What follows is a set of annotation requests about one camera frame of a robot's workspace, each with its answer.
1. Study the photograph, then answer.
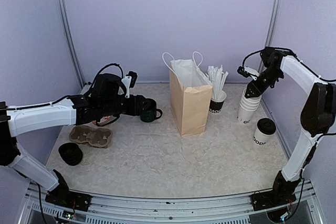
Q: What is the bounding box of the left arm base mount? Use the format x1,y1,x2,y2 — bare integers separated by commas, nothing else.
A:
45,188,92,212

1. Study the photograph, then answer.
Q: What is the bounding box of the white paper cup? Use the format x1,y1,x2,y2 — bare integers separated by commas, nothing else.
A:
253,127,274,146

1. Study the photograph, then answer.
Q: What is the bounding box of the right aluminium frame post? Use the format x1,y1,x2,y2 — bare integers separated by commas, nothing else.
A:
257,0,286,70

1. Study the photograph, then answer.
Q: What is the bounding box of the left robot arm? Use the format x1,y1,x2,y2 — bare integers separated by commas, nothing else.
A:
1,73,150,206

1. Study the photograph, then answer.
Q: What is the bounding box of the brown paper bag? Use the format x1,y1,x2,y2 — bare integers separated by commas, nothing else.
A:
162,51,213,137

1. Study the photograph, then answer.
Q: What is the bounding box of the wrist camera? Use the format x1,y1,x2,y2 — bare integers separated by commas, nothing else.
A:
122,71,138,98
237,66,260,80

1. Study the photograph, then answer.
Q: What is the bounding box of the stack of black lids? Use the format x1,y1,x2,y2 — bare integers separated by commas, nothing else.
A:
58,143,83,166

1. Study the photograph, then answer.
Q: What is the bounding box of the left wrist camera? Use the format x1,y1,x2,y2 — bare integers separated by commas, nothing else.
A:
122,71,138,98

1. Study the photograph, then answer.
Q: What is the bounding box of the aluminium frame post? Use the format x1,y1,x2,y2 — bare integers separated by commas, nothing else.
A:
57,0,85,88
257,0,286,70

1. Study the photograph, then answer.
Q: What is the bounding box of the left aluminium frame post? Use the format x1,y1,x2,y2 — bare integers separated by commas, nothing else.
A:
57,0,85,88

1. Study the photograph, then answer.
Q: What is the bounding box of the cardboard cup carrier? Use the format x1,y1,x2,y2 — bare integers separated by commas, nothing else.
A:
68,125,112,148

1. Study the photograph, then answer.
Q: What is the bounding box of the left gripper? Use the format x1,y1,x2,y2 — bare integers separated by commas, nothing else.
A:
100,94,151,117

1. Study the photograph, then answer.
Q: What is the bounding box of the black cup with straws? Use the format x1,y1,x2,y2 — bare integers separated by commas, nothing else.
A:
206,65,229,114

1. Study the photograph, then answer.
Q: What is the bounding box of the black cup lid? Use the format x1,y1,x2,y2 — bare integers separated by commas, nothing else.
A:
257,118,276,135

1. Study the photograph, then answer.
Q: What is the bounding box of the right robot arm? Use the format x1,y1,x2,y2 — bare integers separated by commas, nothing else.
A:
237,47,335,205

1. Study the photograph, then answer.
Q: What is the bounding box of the red patterned bowl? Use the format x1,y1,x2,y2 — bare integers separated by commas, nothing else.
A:
92,116,112,126

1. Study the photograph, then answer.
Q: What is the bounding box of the stack of white cups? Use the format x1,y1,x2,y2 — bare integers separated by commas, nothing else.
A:
237,89,261,124

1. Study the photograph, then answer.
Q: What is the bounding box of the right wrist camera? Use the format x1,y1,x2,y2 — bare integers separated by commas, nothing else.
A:
237,66,260,80

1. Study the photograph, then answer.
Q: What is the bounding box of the front aluminium rail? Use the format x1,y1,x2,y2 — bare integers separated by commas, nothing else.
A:
18,184,323,224

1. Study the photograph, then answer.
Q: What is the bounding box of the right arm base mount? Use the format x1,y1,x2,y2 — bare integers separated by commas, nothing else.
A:
250,188,296,211

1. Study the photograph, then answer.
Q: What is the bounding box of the dark green mug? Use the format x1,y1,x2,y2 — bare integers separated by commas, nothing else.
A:
140,98,163,123

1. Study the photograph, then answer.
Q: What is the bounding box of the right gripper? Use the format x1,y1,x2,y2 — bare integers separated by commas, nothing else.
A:
245,66,284,98

